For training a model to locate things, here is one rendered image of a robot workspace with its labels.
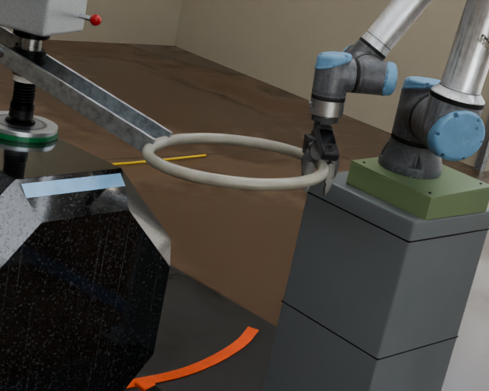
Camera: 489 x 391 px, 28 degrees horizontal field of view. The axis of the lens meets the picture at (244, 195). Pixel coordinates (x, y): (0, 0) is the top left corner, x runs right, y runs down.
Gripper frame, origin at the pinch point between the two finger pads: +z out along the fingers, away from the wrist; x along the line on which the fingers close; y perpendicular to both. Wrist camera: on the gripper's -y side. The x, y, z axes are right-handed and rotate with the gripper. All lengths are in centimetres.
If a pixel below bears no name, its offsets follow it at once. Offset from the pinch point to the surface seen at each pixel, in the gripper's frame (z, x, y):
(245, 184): -7.1, 24.9, -24.4
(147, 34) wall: 51, -18, 692
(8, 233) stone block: 12, 79, -16
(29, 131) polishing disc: -4, 76, 25
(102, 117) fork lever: -12, 58, 13
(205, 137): -7.2, 28.1, 21.0
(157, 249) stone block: 23.6, 39.5, 11.9
